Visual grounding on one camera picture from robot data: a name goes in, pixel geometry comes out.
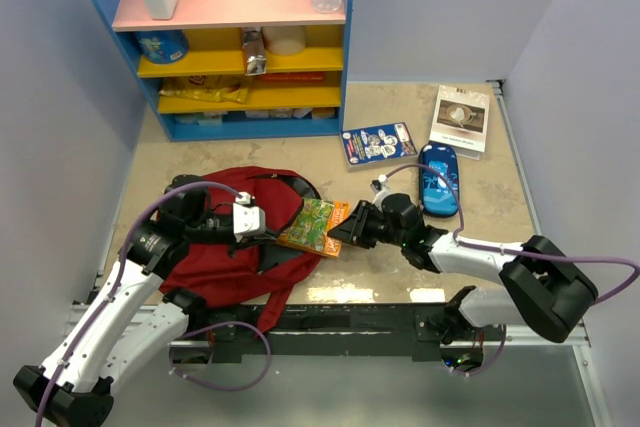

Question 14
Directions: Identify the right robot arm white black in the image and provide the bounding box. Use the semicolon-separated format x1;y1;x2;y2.
328;193;598;343

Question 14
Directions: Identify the red backpack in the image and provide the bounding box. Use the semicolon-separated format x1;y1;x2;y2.
155;165;324;336

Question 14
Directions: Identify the blue shelf unit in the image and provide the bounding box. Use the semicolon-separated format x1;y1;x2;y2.
92;0;353;142

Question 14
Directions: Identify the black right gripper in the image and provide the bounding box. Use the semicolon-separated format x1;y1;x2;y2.
328;200;406;249

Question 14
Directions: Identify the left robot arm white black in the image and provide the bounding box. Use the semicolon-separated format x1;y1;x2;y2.
13;176;265;426

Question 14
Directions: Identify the yellow chips bag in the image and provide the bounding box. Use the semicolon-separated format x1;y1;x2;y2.
159;75;253;104

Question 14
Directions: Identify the blue snack can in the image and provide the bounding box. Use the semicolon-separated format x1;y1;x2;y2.
134;30;189;65

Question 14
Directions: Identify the white round container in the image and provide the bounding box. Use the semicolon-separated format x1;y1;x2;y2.
262;26;307;56

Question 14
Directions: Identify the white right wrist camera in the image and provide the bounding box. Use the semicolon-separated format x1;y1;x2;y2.
370;174;393;209

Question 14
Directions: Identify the blue dinosaur pencil case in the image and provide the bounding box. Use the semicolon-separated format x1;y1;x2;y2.
419;142;459;218

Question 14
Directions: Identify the white coffee cover book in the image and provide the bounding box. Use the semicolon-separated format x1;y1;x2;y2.
429;85;490;160

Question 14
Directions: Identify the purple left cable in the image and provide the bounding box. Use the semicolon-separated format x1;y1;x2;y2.
34;181;274;427

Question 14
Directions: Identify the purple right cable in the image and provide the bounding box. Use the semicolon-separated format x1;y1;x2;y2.
382;162;640;378

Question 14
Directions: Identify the purple cable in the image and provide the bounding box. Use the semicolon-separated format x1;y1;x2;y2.
382;162;640;378
34;181;274;427

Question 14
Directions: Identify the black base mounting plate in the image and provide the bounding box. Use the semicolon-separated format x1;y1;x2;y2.
169;303;501;367

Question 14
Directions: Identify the blue cartoon book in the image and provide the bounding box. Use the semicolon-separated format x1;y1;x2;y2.
340;122;418;169

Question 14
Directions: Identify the silver snack packet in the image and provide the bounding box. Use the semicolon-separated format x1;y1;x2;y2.
241;27;267;76

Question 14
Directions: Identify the orange treehouse book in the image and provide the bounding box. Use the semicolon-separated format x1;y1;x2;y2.
276;198;350;258

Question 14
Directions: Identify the red flat box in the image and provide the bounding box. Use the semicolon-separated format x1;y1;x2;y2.
259;72;325;83

